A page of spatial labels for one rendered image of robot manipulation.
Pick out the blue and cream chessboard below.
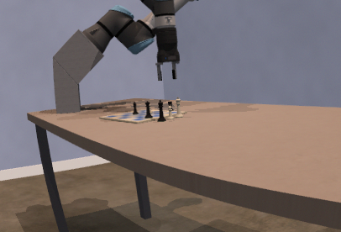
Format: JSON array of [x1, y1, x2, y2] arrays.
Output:
[[99, 109, 169, 124]]

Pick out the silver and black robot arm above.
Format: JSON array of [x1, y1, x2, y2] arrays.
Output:
[[82, 0, 194, 55]]

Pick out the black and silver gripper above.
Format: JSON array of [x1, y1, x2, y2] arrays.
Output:
[[152, 15, 180, 81]]

